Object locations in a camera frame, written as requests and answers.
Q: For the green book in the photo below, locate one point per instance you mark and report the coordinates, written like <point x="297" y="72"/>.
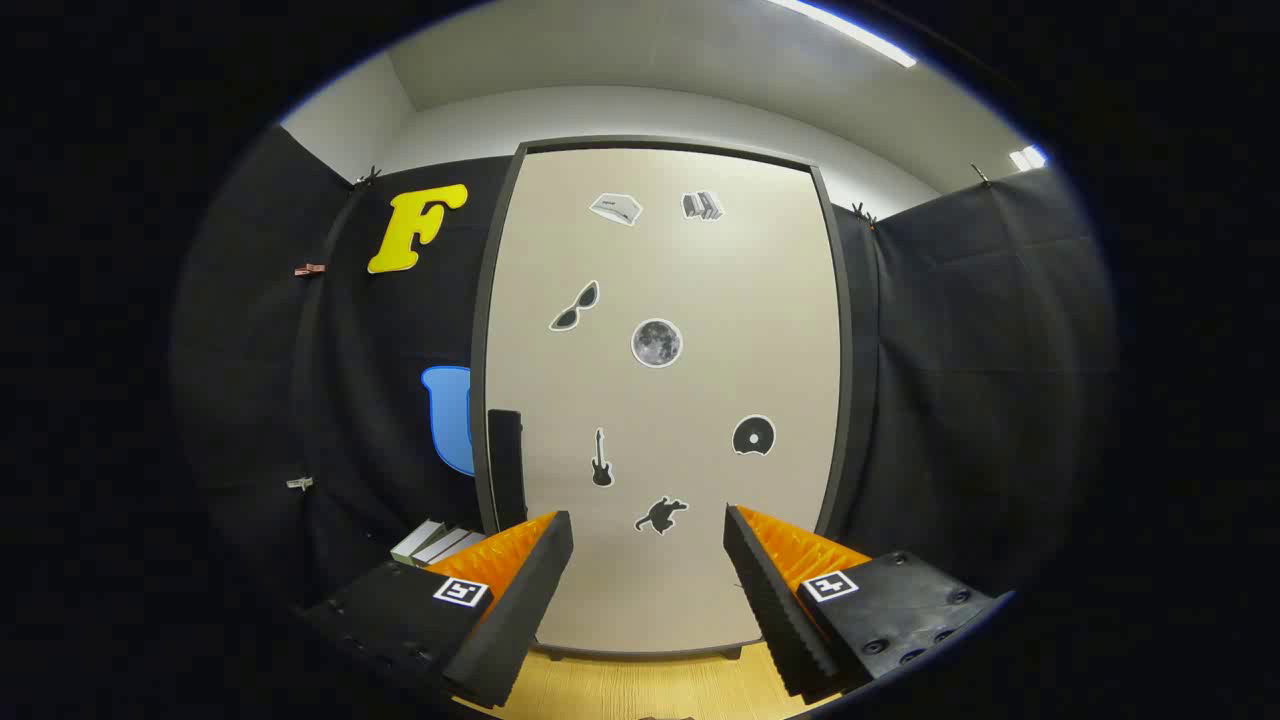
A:
<point x="415" y="540"/>

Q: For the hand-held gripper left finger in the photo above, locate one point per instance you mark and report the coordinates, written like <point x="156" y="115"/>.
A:
<point x="520" y="610"/>

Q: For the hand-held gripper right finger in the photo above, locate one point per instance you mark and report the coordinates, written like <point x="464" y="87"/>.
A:
<point x="775" y="610"/>

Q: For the long ceiling light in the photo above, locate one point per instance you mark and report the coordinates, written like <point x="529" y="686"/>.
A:
<point x="850" y="32"/>

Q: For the black backdrop cloth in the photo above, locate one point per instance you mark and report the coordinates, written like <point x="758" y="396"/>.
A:
<point x="950" y="350"/>

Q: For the small ceiling light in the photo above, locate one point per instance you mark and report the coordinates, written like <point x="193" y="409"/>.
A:
<point x="1028" y="157"/>

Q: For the red clip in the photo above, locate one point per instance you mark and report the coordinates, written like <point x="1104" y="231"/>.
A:
<point x="310" y="269"/>

